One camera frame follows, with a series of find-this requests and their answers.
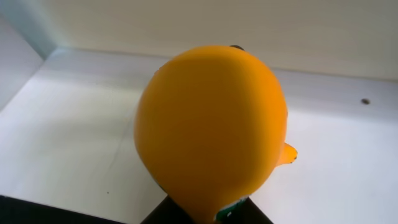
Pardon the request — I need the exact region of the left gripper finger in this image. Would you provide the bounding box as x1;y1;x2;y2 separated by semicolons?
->
141;195;195;224

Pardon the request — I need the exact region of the yellow rubber duck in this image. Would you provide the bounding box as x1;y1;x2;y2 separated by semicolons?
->
134;45;299;224

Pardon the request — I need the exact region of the white shelf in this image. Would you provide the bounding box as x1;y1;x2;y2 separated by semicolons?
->
0;0;398;224

